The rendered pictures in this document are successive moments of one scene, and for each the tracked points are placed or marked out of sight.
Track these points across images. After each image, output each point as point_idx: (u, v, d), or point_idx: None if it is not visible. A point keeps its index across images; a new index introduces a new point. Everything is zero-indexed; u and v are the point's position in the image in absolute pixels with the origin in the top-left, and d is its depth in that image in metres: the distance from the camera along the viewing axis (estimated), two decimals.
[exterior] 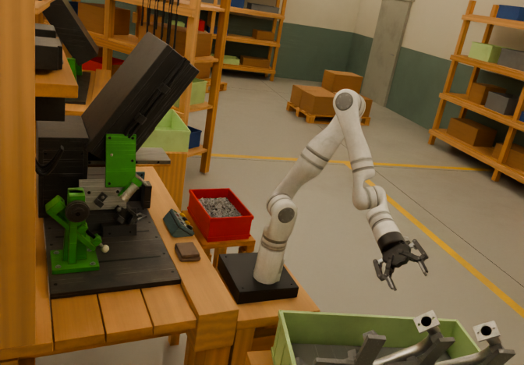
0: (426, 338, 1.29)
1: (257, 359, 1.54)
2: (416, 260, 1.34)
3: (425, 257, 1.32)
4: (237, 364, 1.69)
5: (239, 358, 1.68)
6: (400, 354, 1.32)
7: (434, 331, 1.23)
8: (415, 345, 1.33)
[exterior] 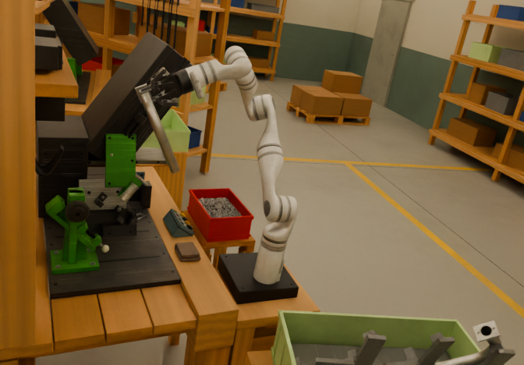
0: None
1: (257, 359, 1.54)
2: (157, 86, 1.52)
3: (150, 82, 1.52)
4: (237, 364, 1.69)
5: (239, 358, 1.68)
6: None
7: (140, 98, 1.52)
8: (163, 129, 1.48)
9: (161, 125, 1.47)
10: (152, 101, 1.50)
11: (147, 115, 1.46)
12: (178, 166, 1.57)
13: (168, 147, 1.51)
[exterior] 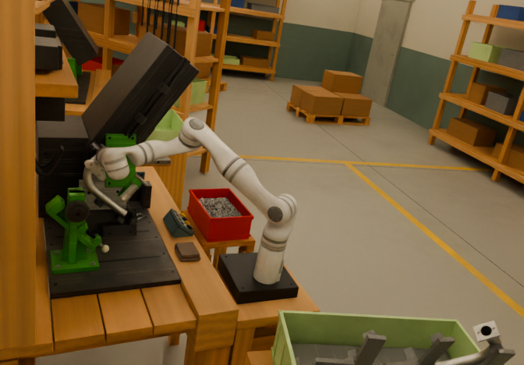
0: (91, 175, 1.84)
1: (257, 359, 1.54)
2: None
3: None
4: (237, 364, 1.69)
5: (239, 358, 1.68)
6: (104, 193, 1.87)
7: None
8: (93, 189, 1.83)
9: (88, 187, 1.83)
10: None
11: None
12: (122, 214, 1.89)
13: (102, 201, 1.86)
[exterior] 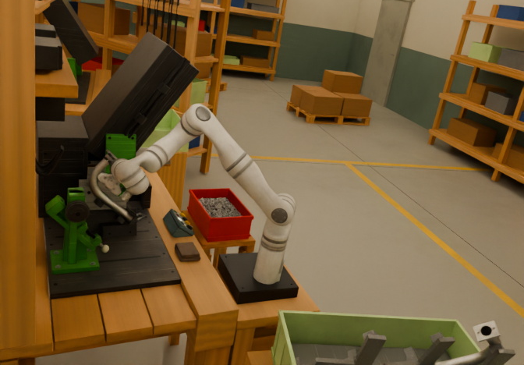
0: (97, 180, 1.85)
1: (257, 359, 1.54)
2: None
3: None
4: (237, 364, 1.69)
5: (239, 358, 1.68)
6: (110, 198, 1.88)
7: None
8: (99, 194, 1.85)
9: (94, 193, 1.84)
10: (100, 169, 1.84)
11: None
12: (128, 218, 1.91)
13: (108, 206, 1.87)
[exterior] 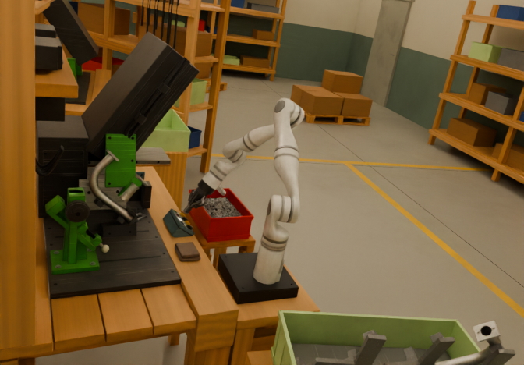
0: (97, 180, 1.85)
1: (257, 359, 1.54)
2: None
3: (192, 207, 2.06)
4: (237, 364, 1.69)
5: (239, 358, 1.68)
6: (110, 198, 1.88)
7: None
8: (99, 194, 1.85)
9: (94, 193, 1.84)
10: (100, 169, 1.84)
11: None
12: (128, 218, 1.91)
13: (108, 206, 1.87)
